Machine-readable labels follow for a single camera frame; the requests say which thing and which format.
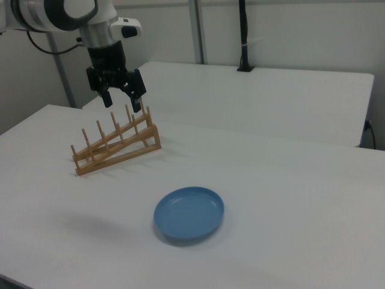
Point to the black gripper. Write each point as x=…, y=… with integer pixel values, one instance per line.
x=106, y=58

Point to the blue plate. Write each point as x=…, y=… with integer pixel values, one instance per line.
x=189, y=213

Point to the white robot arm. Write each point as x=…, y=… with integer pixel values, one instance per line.
x=99, y=12

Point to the wooden plate rack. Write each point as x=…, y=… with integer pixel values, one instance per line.
x=85, y=170

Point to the grey metal frame post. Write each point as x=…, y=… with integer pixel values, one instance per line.
x=199, y=30
x=61, y=75

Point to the black camera pole with base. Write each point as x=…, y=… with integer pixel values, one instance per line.
x=244, y=36

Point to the blue wall socket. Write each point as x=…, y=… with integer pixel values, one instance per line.
x=367, y=125

